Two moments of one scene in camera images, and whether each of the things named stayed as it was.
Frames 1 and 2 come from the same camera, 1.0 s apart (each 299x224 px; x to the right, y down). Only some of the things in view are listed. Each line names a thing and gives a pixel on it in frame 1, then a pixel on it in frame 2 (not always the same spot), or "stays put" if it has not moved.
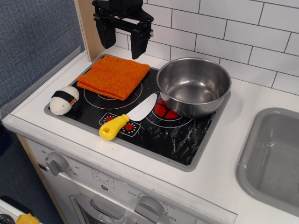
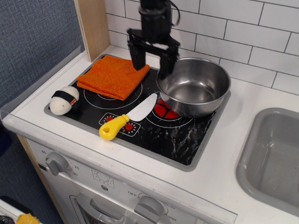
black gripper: [126, 15] → [155, 29]
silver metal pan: [193, 87] stays put
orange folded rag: [114, 77] stays put
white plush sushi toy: [62, 101] stays put
